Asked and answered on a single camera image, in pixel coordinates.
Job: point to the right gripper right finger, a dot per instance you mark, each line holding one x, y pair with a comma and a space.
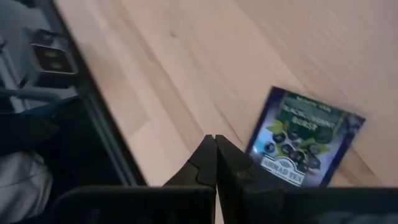
280, 207

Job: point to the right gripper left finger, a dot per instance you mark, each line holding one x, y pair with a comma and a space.
140, 205

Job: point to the dark blue tea bag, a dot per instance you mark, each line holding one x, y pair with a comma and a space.
304, 137

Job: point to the pale grey rounded object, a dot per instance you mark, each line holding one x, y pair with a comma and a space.
21, 186

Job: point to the black aluminium table frame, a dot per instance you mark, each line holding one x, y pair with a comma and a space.
104, 124

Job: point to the black silver depth camera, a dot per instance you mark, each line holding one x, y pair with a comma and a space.
54, 59

